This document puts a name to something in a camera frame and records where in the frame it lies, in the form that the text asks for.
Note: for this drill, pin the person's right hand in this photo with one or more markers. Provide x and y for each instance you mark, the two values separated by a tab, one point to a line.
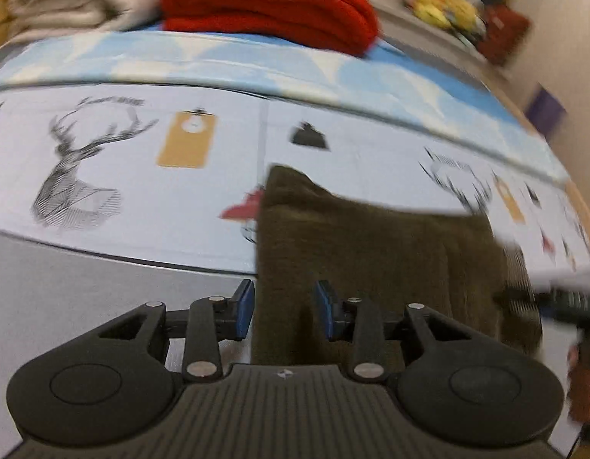
584	382

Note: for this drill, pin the yellow plush toys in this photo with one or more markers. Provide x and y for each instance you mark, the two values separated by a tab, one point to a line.
440	2

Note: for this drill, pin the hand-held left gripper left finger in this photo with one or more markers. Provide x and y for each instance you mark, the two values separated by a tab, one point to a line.
246	308

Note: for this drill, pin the printed bed sheet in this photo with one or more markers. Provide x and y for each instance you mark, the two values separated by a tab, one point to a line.
132	244

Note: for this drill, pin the dark red bag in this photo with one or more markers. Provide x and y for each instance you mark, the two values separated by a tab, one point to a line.
506	33

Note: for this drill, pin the cream folded blanket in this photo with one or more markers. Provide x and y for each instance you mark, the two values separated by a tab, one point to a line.
75	0

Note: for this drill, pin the red folded blanket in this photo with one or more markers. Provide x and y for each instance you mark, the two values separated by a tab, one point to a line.
266	0

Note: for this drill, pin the purple box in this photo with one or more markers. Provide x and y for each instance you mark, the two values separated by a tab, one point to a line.
545	110

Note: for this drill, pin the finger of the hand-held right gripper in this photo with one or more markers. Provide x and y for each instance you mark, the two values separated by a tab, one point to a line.
562	303

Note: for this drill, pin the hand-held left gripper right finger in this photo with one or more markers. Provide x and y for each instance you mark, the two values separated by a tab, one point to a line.
323	308

